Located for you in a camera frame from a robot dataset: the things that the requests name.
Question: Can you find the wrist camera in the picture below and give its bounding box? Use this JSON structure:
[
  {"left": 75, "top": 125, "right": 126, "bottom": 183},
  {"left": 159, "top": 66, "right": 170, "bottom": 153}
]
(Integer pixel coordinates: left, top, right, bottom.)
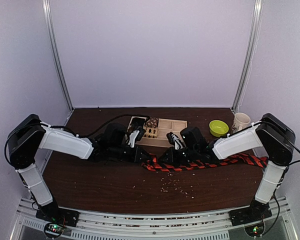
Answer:
[
  {"left": 166, "top": 132, "right": 185, "bottom": 150},
  {"left": 127, "top": 126, "right": 146, "bottom": 148}
]

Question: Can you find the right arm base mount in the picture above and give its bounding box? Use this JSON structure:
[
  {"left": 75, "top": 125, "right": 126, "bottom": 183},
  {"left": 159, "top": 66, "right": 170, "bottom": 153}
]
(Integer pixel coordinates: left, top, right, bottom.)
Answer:
[{"left": 228, "top": 194, "right": 281, "bottom": 239}]

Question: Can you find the wooden compartment box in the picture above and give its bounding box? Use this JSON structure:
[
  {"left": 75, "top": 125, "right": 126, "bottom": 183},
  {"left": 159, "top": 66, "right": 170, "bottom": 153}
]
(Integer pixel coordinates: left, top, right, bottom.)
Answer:
[{"left": 136, "top": 118, "right": 188, "bottom": 148}]

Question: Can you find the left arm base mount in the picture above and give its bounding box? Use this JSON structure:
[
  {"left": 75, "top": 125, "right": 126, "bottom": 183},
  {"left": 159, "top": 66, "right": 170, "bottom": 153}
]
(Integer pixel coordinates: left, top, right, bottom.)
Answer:
[{"left": 35, "top": 198, "right": 80, "bottom": 240}]

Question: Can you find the black rolled tie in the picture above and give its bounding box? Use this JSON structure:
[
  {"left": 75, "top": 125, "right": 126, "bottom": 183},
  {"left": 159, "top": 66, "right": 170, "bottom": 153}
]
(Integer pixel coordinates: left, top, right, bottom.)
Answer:
[{"left": 130, "top": 117, "right": 146, "bottom": 128}]

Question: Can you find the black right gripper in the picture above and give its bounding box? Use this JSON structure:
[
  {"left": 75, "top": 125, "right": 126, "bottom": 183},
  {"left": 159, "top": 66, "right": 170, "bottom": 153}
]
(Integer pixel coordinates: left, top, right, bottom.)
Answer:
[{"left": 158, "top": 146, "right": 198, "bottom": 167}]

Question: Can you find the left aluminium frame post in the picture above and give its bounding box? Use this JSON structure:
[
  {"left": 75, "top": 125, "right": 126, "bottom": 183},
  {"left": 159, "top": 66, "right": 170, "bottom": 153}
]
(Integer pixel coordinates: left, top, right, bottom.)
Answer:
[{"left": 42, "top": 0, "right": 74, "bottom": 112}]

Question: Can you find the aluminium front rail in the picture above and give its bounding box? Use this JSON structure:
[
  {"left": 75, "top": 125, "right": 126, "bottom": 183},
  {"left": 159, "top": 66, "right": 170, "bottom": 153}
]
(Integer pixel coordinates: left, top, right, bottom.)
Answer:
[{"left": 8, "top": 197, "right": 300, "bottom": 240}]

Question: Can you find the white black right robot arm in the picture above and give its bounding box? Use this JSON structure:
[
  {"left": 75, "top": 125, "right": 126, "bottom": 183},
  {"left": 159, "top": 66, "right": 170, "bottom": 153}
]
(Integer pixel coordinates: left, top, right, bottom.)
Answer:
[{"left": 158, "top": 113, "right": 296, "bottom": 221}]

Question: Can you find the beige patterned rolled tie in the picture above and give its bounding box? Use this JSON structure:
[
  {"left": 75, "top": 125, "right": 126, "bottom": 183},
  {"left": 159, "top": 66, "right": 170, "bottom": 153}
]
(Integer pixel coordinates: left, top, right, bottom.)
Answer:
[{"left": 143, "top": 127, "right": 158, "bottom": 139}]

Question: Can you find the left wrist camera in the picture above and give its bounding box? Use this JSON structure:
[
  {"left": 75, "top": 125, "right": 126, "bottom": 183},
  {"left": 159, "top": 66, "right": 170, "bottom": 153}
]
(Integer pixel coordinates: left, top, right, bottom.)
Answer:
[{"left": 127, "top": 126, "right": 146, "bottom": 148}]

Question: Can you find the right aluminium frame post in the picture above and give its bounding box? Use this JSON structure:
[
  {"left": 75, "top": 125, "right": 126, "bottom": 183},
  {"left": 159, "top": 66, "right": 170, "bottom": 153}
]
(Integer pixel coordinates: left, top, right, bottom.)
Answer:
[{"left": 231, "top": 0, "right": 264, "bottom": 113}]

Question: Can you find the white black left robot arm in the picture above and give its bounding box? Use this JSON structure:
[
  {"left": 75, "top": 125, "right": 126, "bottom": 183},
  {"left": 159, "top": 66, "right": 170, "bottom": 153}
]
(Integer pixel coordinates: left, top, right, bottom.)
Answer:
[{"left": 4, "top": 114, "right": 152, "bottom": 222}]

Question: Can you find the red navy striped tie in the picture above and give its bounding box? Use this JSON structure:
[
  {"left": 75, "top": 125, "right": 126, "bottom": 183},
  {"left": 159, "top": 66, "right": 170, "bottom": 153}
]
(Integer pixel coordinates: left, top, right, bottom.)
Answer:
[{"left": 141, "top": 153, "right": 269, "bottom": 172}]

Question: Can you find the brown floral rolled tie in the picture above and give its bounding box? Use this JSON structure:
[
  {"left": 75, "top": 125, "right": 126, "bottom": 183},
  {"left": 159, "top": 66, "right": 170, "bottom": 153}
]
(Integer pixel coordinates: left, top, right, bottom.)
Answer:
[{"left": 145, "top": 117, "right": 159, "bottom": 128}]

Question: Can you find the green bowl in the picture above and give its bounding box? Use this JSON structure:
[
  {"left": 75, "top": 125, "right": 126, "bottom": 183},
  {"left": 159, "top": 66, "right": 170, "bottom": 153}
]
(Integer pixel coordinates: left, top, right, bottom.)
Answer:
[{"left": 209, "top": 120, "right": 229, "bottom": 138}]

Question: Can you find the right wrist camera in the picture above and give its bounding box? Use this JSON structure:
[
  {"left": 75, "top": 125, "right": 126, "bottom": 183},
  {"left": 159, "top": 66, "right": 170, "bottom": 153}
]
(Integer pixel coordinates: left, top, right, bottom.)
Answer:
[{"left": 166, "top": 132, "right": 185, "bottom": 150}]

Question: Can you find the aluminium frame post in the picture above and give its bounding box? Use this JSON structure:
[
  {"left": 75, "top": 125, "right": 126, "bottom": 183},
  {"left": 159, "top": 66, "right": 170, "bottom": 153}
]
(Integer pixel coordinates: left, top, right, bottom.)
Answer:
[
  {"left": 231, "top": 0, "right": 264, "bottom": 113},
  {"left": 42, "top": 0, "right": 74, "bottom": 112}
]

